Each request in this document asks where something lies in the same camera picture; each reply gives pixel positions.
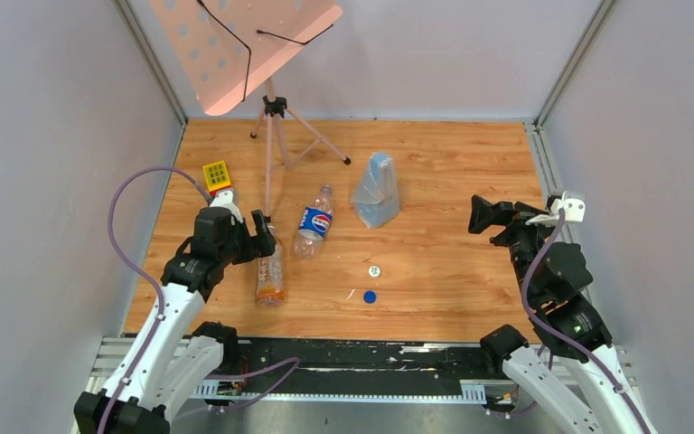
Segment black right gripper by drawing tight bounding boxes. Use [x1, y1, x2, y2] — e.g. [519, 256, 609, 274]
[465, 195, 559, 301]

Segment orange tea bottle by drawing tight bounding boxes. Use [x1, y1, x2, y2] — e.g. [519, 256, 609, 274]
[255, 224, 286, 306]

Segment clear Pepsi bottle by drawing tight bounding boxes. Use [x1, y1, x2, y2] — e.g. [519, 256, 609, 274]
[294, 184, 334, 259]

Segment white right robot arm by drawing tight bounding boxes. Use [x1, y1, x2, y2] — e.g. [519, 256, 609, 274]
[467, 192, 656, 433]

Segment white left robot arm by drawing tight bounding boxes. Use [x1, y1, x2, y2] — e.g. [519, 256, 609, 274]
[73, 204, 276, 433]

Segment blue bottle cap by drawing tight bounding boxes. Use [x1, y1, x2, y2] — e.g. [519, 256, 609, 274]
[362, 290, 377, 304]

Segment yellow red blue toy block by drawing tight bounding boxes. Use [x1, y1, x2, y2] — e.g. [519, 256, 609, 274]
[202, 160, 232, 195]

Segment blue item in plastic bag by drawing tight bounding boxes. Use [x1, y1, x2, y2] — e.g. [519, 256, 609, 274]
[350, 152, 400, 229]

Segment pink music stand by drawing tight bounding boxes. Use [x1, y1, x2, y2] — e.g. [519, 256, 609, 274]
[150, 0, 351, 217]

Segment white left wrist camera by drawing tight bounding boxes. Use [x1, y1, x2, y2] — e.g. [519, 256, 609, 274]
[209, 187, 245, 222]

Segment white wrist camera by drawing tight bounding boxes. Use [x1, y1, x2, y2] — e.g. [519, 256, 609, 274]
[526, 190, 586, 227]
[209, 187, 245, 222]

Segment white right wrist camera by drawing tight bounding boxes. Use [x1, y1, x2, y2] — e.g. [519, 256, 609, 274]
[526, 190, 586, 227]

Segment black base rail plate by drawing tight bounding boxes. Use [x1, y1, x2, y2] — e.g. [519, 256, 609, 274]
[214, 337, 516, 397]

